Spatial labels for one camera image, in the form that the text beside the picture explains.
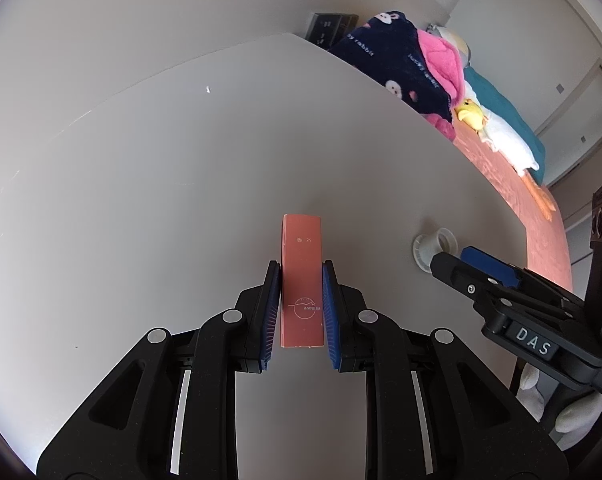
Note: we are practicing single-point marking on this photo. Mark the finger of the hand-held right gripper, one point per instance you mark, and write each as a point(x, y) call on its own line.
point(458, 277)
point(488, 262)

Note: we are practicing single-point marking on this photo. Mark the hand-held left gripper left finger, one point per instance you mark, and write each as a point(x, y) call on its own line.
point(270, 320)

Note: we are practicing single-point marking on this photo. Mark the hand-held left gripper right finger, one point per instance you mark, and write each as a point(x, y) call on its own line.
point(331, 320)

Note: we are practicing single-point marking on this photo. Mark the white tape roll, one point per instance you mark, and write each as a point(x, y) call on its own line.
point(431, 250)

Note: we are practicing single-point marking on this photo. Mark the red carton box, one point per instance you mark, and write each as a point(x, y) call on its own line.
point(301, 270)

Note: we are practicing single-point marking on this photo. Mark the pink bedspread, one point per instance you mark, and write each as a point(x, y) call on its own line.
point(531, 225)

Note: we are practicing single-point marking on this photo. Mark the white fuzzy cloth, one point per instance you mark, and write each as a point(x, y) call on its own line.
point(576, 420)

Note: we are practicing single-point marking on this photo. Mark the white goose plush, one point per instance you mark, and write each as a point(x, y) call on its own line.
point(506, 140)

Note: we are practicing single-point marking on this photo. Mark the yellow duck plush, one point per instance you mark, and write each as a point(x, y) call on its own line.
point(470, 112)

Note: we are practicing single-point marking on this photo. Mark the teal blanket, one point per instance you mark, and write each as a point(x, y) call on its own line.
point(506, 105)

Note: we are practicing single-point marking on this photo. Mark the pink fleece garment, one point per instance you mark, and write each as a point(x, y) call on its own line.
point(441, 60)

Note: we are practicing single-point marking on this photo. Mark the navy printed blanket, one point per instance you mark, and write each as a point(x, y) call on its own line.
point(391, 55)

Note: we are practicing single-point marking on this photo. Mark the black box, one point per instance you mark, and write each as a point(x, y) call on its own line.
point(328, 27)

